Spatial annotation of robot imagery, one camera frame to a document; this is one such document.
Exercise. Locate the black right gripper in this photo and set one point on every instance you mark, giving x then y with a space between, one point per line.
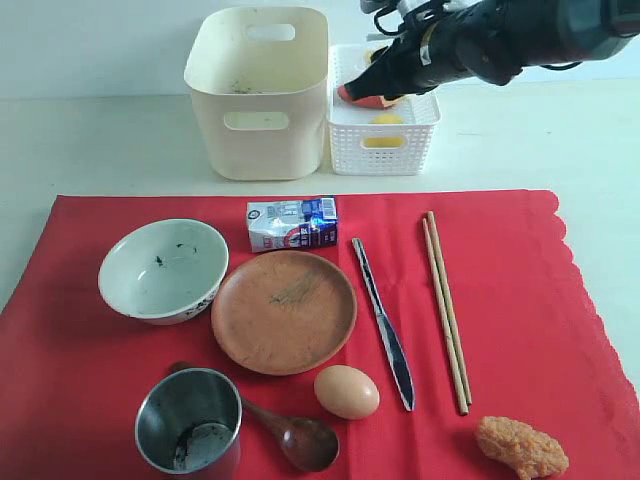
434 51

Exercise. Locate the red sausage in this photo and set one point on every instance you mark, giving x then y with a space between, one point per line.
370 102

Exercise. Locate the yellow cheese wedge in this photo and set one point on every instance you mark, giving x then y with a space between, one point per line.
391 101

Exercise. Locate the yellow lemon piece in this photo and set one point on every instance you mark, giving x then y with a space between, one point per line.
385 141

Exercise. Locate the orange fried chicken piece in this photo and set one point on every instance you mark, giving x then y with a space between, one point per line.
528 452

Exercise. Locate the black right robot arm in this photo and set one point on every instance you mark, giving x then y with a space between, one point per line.
554 35

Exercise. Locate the white perforated plastic basket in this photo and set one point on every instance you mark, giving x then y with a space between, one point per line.
349 125

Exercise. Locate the cream plastic bin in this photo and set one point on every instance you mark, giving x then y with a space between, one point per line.
258 83

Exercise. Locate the blue white milk carton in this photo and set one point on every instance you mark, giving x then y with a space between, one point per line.
292 224

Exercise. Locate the brown wooden plate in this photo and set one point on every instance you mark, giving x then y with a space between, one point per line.
284 312

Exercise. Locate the silver table knife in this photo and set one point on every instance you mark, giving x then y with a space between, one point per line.
394 351

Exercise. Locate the white ceramic bowl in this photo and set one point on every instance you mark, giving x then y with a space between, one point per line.
165 272

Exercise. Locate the brown egg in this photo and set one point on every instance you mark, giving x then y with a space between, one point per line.
346 392

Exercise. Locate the dark wooden spoon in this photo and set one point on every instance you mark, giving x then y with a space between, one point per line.
295 435

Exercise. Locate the stainless steel cup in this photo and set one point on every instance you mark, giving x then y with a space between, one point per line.
157 427

